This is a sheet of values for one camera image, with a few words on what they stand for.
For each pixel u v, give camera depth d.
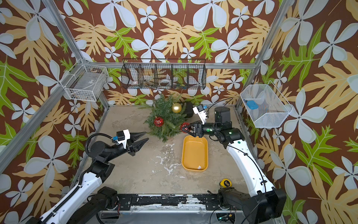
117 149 0.59
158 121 0.70
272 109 0.78
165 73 0.97
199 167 0.86
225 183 0.79
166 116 0.77
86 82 0.86
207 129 0.60
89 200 0.59
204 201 0.75
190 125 0.67
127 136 0.54
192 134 0.63
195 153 0.94
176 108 0.73
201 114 0.62
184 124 0.65
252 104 0.86
